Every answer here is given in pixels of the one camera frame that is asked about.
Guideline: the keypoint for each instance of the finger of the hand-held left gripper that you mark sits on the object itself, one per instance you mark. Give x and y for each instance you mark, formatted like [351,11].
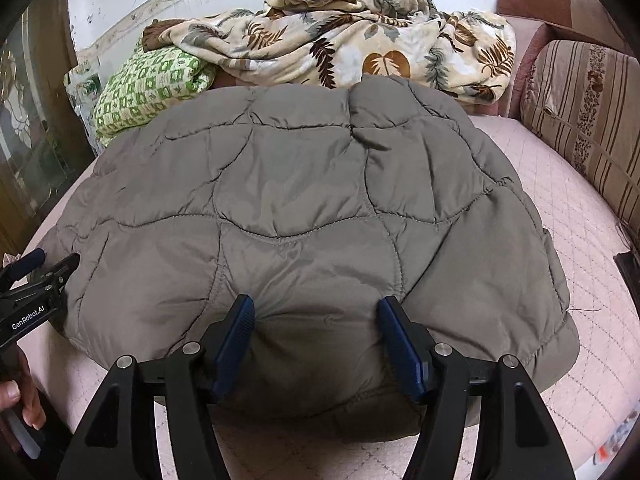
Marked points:
[62,267]
[27,262]

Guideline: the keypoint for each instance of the person's left hand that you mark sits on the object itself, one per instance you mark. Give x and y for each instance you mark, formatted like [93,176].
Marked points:
[31,402]

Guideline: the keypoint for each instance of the cream leaf print blanket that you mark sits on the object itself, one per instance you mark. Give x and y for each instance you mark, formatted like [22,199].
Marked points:
[350,45]

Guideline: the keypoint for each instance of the green patterned pillow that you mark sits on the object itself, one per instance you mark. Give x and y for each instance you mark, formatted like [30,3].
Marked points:
[145,90]

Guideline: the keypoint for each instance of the pale floral printed cloth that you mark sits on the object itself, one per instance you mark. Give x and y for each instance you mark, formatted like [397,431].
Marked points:
[82,87]

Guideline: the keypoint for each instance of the grey quilted jacket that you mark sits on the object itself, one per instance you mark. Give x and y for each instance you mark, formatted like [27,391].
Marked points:
[300,185]

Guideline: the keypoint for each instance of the striped beige cushion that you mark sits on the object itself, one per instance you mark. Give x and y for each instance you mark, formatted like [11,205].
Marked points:
[585,110]

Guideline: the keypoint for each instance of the black flat object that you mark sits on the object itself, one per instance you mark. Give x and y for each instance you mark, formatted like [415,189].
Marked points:
[627,266]

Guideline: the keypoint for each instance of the wooden cabinet with glass door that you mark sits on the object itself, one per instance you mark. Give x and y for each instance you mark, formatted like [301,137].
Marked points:
[30,135]

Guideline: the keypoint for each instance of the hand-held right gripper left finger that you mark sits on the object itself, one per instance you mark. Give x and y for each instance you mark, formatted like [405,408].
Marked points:
[235,345]

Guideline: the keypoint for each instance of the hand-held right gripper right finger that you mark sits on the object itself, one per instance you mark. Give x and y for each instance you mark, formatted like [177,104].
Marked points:
[400,350]

